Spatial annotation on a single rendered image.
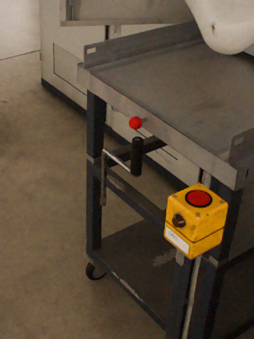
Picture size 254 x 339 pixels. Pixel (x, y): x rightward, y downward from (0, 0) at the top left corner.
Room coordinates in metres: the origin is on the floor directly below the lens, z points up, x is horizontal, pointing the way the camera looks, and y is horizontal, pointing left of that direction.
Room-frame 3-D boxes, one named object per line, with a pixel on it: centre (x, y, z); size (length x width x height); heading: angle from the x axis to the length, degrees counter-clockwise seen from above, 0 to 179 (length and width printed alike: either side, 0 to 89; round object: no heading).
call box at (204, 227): (0.79, -0.13, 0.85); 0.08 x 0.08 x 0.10; 39
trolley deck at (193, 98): (1.42, -0.31, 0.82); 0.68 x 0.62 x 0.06; 129
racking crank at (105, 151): (1.25, 0.01, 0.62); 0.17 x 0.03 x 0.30; 38
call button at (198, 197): (0.79, -0.14, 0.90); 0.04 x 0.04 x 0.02
